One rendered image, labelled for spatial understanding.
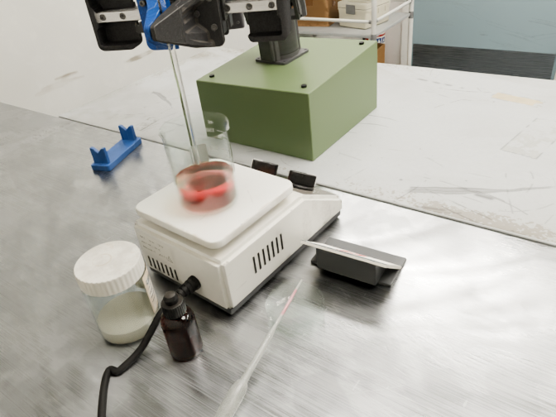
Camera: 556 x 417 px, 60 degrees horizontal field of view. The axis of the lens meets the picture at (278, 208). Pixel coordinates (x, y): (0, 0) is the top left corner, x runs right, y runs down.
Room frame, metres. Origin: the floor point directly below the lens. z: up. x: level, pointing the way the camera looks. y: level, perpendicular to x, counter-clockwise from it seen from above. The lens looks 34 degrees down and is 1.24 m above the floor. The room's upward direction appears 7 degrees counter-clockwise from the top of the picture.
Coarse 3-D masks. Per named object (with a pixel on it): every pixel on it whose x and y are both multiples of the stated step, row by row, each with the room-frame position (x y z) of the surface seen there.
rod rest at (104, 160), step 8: (120, 128) 0.76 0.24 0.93; (128, 128) 0.76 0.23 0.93; (128, 136) 0.76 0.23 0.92; (136, 136) 0.76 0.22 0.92; (120, 144) 0.75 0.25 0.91; (128, 144) 0.74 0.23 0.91; (136, 144) 0.75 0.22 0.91; (96, 152) 0.68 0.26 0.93; (104, 152) 0.68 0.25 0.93; (112, 152) 0.72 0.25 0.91; (120, 152) 0.71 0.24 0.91; (128, 152) 0.72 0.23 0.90; (96, 160) 0.69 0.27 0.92; (104, 160) 0.68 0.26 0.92; (112, 160) 0.69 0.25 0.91; (120, 160) 0.70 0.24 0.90; (96, 168) 0.68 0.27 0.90; (104, 168) 0.67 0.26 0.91; (112, 168) 0.68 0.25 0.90
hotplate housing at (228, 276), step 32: (256, 224) 0.38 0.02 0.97; (288, 224) 0.40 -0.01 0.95; (320, 224) 0.44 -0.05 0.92; (160, 256) 0.39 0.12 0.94; (192, 256) 0.35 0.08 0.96; (224, 256) 0.34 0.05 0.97; (256, 256) 0.36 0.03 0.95; (288, 256) 0.40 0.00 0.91; (192, 288) 0.35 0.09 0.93; (224, 288) 0.33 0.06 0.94; (256, 288) 0.36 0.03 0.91
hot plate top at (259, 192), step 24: (240, 168) 0.47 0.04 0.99; (168, 192) 0.43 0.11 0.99; (240, 192) 0.42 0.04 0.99; (264, 192) 0.41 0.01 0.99; (288, 192) 0.41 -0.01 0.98; (144, 216) 0.40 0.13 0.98; (168, 216) 0.39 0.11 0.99; (192, 216) 0.38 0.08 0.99; (216, 216) 0.38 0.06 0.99; (240, 216) 0.37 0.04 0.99; (192, 240) 0.35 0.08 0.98; (216, 240) 0.34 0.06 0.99
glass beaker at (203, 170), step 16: (208, 112) 0.44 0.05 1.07; (160, 128) 0.41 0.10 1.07; (176, 128) 0.43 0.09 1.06; (208, 128) 0.44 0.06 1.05; (224, 128) 0.42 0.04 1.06; (176, 144) 0.38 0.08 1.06; (192, 144) 0.38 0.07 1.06; (208, 144) 0.38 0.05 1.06; (224, 144) 0.39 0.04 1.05; (176, 160) 0.39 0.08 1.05; (192, 160) 0.38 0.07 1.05; (208, 160) 0.38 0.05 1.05; (224, 160) 0.39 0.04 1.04; (176, 176) 0.39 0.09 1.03; (192, 176) 0.38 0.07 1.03; (208, 176) 0.38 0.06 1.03; (224, 176) 0.39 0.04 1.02; (176, 192) 0.40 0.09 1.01; (192, 192) 0.38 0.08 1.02; (208, 192) 0.38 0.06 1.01; (224, 192) 0.39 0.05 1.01; (192, 208) 0.38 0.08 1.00; (208, 208) 0.38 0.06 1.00; (224, 208) 0.38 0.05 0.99
